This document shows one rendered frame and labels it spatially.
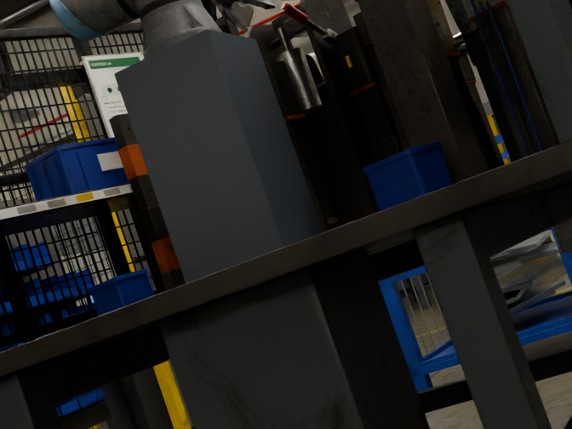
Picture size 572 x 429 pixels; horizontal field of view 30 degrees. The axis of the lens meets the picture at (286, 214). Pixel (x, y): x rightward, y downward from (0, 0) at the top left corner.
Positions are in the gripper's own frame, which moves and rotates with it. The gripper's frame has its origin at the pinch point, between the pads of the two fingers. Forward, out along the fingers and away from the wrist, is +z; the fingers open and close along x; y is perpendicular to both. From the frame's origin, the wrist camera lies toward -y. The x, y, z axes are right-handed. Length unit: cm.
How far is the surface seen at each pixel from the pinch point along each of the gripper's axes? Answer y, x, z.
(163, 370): -272, 131, 56
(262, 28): 7.4, -14.7, -0.7
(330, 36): 21.9, -27.4, 10.7
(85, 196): -55, -21, -15
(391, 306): -145, 111, 110
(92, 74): -63, 31, -32
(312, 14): 21.3, -22.9, 5.7
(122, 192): -56, -12, -7
